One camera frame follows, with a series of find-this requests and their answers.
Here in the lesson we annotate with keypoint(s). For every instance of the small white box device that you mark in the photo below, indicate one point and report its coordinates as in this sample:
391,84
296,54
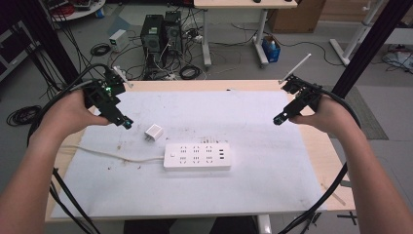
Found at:
118,39

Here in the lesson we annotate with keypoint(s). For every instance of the round white table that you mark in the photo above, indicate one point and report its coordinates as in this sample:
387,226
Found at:
78,9

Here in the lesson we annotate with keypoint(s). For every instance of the black metal frame post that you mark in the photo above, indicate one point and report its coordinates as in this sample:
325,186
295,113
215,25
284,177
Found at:
48,42
373,45

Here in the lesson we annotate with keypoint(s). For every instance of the white table mat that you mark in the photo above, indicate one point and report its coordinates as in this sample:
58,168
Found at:
201,191

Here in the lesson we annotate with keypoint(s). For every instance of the white power strip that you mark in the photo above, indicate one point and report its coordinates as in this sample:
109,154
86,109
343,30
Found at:
197,157

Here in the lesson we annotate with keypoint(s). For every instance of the person's left hand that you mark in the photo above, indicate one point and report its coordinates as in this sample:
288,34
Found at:
69,113

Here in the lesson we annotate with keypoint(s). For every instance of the blue storage box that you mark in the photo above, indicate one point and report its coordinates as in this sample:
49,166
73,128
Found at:
271,48

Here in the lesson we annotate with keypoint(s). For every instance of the white antenna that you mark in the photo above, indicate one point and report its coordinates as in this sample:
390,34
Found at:
296,68
122,77

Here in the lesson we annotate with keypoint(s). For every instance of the white-legged wooden desk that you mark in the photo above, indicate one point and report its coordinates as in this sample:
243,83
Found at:
242,4

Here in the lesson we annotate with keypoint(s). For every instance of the brown cardboard box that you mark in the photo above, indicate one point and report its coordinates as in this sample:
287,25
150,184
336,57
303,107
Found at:
295,16

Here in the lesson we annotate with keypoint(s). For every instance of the person's right hand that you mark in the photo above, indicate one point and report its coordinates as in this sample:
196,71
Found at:
326,117

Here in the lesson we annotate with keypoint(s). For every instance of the white metal stand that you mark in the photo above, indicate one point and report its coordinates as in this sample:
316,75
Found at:
357,35

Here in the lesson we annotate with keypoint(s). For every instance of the white charger plug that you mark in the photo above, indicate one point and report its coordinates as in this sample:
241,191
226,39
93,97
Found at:
154,132

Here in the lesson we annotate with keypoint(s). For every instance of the black computer tower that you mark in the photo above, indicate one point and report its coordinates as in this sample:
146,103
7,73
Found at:
152,39
173,31

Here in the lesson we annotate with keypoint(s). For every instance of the white table leg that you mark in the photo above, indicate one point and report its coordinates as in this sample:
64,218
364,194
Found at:
264,225

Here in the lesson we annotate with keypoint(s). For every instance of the grey floor mat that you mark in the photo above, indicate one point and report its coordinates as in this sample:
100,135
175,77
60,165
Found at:
367,113

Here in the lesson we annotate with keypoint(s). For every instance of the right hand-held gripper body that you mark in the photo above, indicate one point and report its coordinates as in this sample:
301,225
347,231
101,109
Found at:
303,96

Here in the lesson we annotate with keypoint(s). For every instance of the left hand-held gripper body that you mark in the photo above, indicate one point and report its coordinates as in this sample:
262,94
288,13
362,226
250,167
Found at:
103,94

